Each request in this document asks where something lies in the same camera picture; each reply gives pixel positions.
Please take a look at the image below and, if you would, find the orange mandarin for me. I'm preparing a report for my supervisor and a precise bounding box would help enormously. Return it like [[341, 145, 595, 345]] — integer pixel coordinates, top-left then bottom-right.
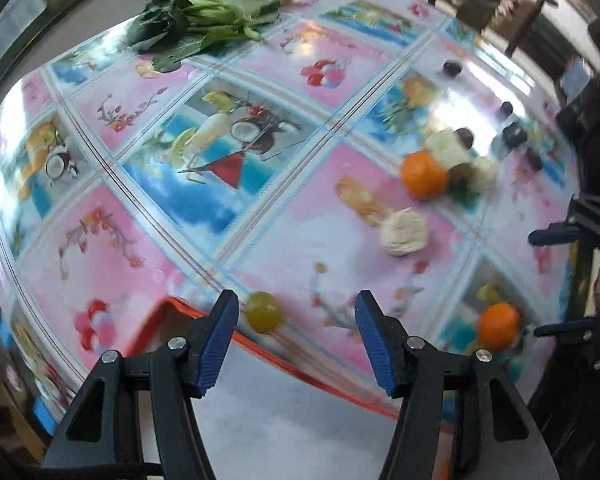
[[400, 151, 449, 200], [477, 302, 521, 352]]

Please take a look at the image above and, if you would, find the small sugarcane piece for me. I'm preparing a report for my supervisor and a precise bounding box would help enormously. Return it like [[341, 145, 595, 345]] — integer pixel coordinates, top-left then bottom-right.
[[466, 156, 498, 194]]

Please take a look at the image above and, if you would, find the dark plum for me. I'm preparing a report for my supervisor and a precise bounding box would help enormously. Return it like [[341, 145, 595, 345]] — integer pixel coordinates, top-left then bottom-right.
[[502, 122, 529, 150], [441, 60, 463, 79], [498, 101, 513, 119]]

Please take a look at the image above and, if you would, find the red jujube date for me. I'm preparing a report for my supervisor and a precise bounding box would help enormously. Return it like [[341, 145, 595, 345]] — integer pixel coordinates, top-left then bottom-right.
[[454, 128, 475, 150]]

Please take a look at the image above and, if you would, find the long sugarcane piece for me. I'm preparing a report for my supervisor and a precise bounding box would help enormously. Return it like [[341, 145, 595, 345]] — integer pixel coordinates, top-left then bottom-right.
[[424, 129, 472, 170]]

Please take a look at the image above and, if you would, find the round sugarcane piece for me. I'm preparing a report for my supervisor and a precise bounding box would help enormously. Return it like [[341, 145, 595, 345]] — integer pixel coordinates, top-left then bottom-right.
[[379, 208, 429, 257]]

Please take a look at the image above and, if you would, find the green grape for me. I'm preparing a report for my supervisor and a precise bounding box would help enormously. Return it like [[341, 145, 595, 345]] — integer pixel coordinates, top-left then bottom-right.
[[245, 292, 285, 334]]

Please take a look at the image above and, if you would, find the red rimmed white tray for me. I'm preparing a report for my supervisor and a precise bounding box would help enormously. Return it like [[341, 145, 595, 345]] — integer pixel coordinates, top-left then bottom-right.
[[124, 296, 456, 480]]

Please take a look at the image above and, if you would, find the fruit print plastic tablecloth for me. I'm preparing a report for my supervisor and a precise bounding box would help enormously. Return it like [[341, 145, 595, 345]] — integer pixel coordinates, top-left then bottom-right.
[[0, 0, 579, 428]]

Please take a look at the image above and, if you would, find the wooden chair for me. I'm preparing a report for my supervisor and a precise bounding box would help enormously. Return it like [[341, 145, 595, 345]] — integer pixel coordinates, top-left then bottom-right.
[[428, 0, 569, 58]]

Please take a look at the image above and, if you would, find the green leafy vegetable bunch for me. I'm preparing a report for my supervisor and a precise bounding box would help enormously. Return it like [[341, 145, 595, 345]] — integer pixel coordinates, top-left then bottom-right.
[[125, 0, 283, 73]]

